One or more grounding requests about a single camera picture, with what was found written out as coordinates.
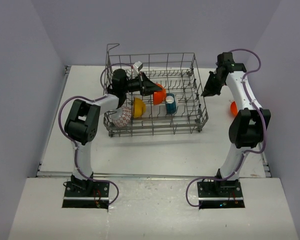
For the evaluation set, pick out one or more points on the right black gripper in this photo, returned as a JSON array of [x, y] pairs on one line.
[[210, 90]]

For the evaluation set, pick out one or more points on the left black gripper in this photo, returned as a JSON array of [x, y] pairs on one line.
[[146, 87]]

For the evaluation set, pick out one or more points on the orange white bowl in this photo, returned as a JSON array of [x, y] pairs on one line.
[[159, 97]]

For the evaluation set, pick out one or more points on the orange plastic bowl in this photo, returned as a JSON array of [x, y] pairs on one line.
[[233, 109]]

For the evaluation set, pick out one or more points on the teal white bowl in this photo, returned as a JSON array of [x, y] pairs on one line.
[[171, 103]]

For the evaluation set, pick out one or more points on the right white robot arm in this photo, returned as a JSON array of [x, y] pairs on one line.
[[248, 130]]

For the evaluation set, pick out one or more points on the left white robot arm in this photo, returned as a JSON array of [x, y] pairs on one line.
[[82, 121]]

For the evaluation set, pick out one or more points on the yellow bowl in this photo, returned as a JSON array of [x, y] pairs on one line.
[[139, 107]]

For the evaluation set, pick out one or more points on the red patterned white bowl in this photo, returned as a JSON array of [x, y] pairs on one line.
[[122, 117]]

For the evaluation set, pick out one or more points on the grey wire dish rack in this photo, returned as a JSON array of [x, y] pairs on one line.
[[179, 108]]

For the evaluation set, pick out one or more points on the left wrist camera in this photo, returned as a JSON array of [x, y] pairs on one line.
[[137, 67]]

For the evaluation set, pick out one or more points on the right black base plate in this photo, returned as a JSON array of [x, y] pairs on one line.
[[219, 189]]

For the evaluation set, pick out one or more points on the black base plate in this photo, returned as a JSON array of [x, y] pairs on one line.
[[219, 189], [96, 190]]

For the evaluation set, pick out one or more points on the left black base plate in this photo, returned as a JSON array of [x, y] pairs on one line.
[[96, 190]]

